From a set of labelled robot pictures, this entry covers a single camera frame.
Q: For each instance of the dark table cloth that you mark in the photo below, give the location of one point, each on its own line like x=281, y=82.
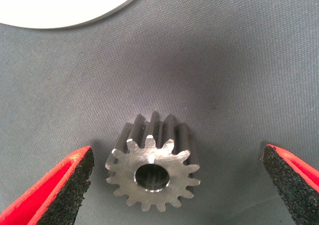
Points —
x=224, y=60

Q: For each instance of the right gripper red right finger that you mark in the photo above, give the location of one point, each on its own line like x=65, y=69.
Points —
x=299, y=185

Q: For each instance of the small steel planetary gear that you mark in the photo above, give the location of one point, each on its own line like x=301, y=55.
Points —
x=129, y=170

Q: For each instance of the round metal carrier plate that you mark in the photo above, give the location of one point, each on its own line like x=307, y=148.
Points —
x=49, y=3

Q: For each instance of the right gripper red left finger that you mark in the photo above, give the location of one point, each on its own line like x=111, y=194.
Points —
x=30, y=205

